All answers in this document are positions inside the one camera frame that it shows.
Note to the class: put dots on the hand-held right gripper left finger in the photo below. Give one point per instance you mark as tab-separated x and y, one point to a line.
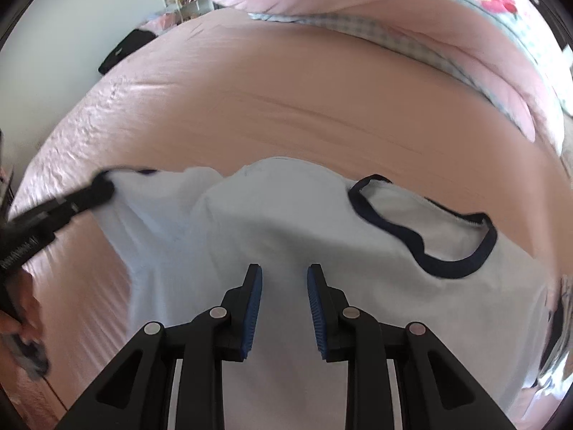
253	313

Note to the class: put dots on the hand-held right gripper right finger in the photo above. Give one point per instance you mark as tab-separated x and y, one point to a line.
318	318

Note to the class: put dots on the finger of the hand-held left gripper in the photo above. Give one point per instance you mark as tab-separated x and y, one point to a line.
89	208
89	190

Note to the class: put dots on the light blue navy-trimmed T-shirt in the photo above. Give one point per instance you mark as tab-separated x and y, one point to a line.
286	224

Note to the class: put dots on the stack of folded clothes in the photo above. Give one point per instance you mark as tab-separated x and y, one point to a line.
559	322

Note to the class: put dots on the person's left hand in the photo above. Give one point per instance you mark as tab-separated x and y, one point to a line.
32	309

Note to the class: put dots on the pink storage box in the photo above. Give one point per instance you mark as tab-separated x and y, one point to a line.
163	22

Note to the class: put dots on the bed with pink sheet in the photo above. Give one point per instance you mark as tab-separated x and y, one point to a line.
268	112

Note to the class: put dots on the folded pink checked duvet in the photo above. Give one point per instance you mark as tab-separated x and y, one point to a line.
403	13

